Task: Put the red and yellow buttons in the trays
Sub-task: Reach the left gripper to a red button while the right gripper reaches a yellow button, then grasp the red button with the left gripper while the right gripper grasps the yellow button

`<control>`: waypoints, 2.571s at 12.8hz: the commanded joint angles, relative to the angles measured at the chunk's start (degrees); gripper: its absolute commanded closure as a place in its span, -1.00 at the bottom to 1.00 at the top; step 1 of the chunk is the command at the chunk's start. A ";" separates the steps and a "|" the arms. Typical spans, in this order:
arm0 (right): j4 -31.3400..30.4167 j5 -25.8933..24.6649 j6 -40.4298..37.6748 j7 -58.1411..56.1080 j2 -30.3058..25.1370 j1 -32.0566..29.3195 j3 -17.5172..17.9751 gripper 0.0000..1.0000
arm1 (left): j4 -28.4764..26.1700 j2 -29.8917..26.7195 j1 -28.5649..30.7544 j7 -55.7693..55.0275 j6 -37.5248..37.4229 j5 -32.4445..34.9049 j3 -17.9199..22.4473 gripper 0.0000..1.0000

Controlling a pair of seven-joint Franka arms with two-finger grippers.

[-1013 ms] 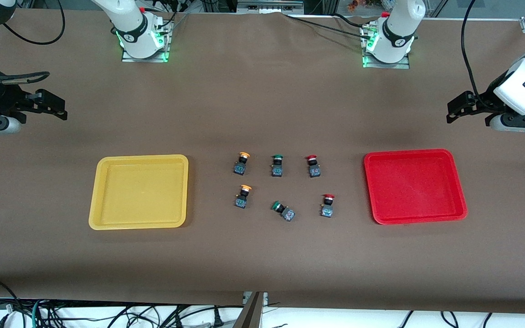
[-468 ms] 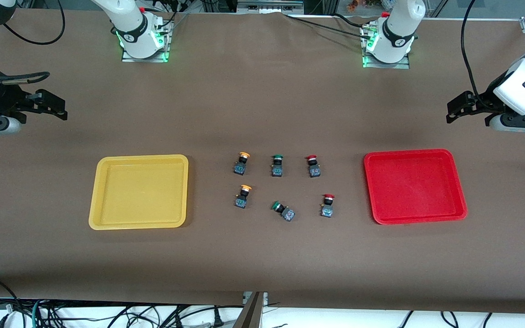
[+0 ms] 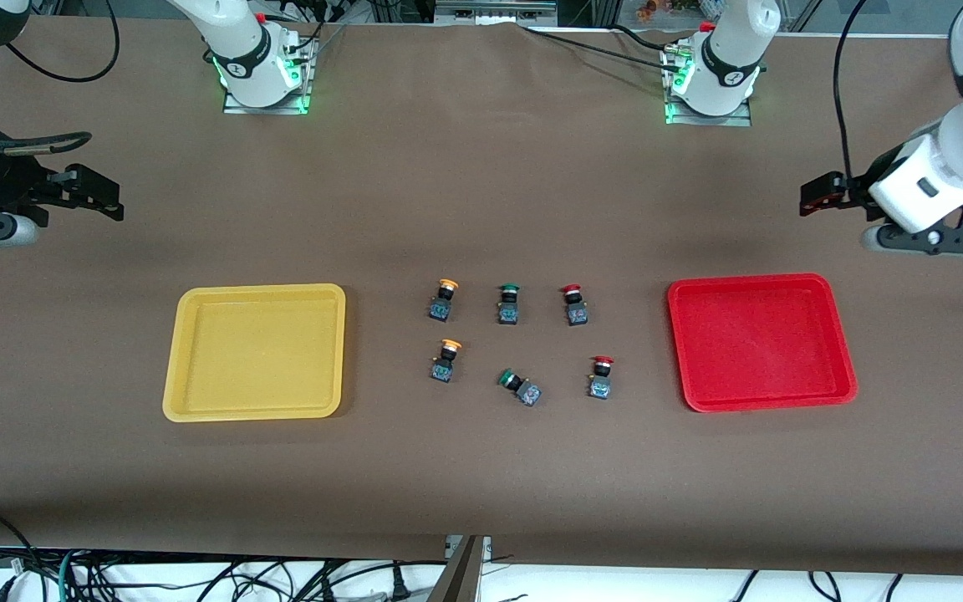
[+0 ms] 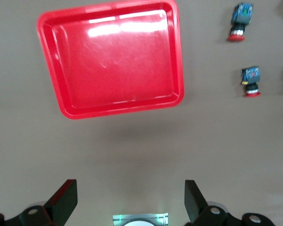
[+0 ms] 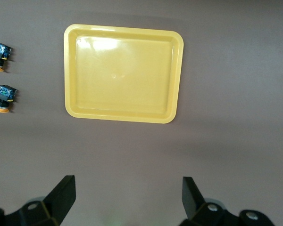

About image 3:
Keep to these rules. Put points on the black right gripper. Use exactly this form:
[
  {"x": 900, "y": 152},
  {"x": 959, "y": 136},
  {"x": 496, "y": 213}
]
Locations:
[{"x": 9, "y": 186}]

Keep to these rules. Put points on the brown table cover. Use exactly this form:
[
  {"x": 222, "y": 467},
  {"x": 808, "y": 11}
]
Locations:
[{"x": 532, "y": 468}]

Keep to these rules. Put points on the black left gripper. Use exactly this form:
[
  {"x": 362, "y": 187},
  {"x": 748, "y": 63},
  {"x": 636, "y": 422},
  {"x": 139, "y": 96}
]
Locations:
[{"x": 855, "y": 188}]

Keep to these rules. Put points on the dark metal post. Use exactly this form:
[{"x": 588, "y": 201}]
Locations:
[{"x": 456, "y": 581}]

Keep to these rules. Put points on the yellow push button switch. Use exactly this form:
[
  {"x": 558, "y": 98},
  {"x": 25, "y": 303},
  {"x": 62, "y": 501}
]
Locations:
[
  {"x": 441, "y": 309},
  {"x": 442, "y": 368}
]

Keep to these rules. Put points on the orange decorative item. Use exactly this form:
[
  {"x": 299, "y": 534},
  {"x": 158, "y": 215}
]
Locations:
[{"x": 657, "y": 10}]

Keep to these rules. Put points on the red push button switch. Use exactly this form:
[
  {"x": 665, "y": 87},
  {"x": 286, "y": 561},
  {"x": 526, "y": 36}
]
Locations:
[
  {"x": 600, "y": 386},
  {"x": 577, "y": 314}
]

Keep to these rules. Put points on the green push button switch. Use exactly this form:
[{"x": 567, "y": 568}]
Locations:
[
  {"x": 507, "y": 313},
  {"x": 527, "y": 391}
]

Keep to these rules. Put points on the red plastic tray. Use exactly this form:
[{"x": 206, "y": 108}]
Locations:
[{"x": 757, "y": 343}]

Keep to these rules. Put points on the silver metal bracket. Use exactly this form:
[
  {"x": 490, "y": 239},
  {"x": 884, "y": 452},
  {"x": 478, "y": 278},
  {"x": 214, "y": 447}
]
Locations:
[{"x": 486, "y": 545}]

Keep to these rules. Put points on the silver aluminium frame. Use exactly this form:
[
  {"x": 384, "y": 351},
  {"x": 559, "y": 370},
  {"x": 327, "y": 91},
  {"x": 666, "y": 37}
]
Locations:
[{"x": 490, "y": 12}]

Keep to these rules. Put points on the yellow plastic tray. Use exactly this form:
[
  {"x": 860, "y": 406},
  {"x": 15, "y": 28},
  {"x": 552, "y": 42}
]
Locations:
[{"x": 256, "y": 351}]

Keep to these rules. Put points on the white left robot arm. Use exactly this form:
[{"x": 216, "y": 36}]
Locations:
[{"x": 728, "y": 50}]

